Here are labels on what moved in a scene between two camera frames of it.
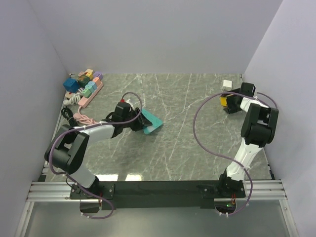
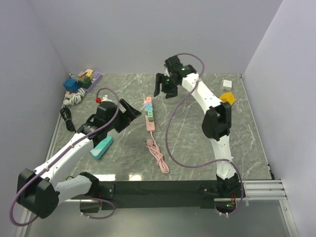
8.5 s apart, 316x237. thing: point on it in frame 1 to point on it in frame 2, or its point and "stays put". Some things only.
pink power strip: x=84 y=101 to x=152 y=148
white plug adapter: x=227 y=85 stays put
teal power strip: x=156 y=122 to x=100 y=150
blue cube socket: x=71 y=85 stays put
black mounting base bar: x=158 y=194 stays put
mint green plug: x=86 y=93 to x=150 y=117
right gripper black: x=230 y=108 to x=160 y=78
